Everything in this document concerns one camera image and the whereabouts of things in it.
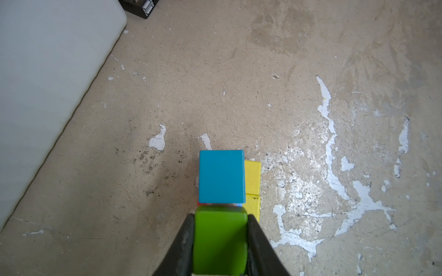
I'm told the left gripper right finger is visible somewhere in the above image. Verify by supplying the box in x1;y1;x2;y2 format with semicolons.
246;215;290;276

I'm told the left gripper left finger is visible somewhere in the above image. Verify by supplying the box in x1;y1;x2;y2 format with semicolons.
153;214;195;276

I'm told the green cube block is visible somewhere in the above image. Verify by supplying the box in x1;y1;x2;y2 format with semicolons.
193;205;247;276

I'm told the black battery holder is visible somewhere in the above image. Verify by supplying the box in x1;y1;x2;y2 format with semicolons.
119;0;159;19

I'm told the yellow cube block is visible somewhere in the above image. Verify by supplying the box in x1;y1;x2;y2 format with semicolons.
242;194;261;222
245;161;261;196

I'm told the teal cube block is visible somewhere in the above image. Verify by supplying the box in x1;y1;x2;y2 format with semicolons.
199;150;246;204

